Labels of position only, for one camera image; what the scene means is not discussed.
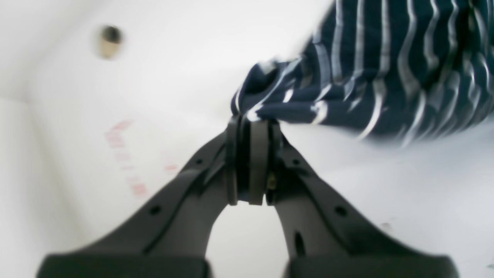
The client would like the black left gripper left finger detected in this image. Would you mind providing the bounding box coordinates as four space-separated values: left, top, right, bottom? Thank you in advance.
37 116 241 278

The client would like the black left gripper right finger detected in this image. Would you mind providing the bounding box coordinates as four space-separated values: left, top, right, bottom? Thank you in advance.
249 121 458 278

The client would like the navy white striped t-shirt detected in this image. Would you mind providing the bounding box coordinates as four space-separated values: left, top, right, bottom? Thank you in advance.
231 0 493 144

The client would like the red tape rectangle marking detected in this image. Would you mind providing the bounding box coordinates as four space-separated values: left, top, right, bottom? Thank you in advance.
105 119 183 198

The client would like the right table cable grommet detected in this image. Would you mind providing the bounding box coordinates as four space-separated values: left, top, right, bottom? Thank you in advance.
96 25 123 60

